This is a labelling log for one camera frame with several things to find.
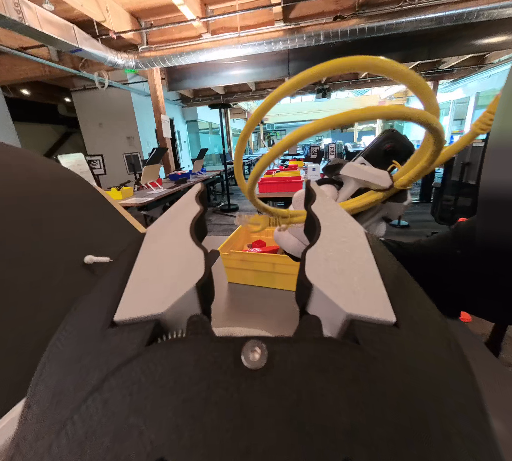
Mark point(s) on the person's right hand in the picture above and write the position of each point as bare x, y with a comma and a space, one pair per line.
292, 237

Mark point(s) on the long silver duct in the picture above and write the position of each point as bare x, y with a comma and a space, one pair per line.
48, 24

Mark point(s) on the background book stand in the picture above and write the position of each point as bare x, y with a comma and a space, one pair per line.
199, 161
152, 173

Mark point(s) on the red linked cube strip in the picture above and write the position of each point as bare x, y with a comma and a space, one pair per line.
268, 248

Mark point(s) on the wooden post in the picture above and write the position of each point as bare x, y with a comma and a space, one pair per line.
160, 117

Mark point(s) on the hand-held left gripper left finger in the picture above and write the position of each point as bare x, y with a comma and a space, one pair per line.
164, 269

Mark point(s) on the white box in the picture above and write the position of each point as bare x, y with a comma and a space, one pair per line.
313, 173

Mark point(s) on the marker sign on stand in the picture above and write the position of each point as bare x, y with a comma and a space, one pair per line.
315, 153
332, 150

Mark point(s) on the small yellow plastic bin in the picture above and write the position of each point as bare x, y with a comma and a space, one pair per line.
120, 193

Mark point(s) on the white paper sheet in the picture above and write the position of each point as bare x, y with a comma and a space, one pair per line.
165, 126

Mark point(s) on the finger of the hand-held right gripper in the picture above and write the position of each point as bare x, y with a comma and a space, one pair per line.
348, 189
372, 179

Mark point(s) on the long spiral ceiling duct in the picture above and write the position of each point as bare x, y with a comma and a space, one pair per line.
280, 39

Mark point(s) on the black ceiling projector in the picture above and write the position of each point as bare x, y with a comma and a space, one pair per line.
323, 93

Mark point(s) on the background work table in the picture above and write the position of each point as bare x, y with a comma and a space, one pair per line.
176, 189

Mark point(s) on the black pole stand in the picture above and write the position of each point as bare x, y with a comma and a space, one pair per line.
228, 157

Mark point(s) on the black round base stand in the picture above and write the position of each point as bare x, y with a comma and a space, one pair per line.
400, 223

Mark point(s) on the whiteboard with green writing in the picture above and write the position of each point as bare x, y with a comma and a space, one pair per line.
78, 167

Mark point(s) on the blue plastic bin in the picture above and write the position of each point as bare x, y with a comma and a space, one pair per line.
179, 176

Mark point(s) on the track spotlight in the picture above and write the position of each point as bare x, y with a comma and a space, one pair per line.
48, 4

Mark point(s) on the row of red yellow bins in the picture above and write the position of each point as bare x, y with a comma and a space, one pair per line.
280, 185

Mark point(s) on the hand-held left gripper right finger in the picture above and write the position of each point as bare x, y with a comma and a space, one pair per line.
348, 273

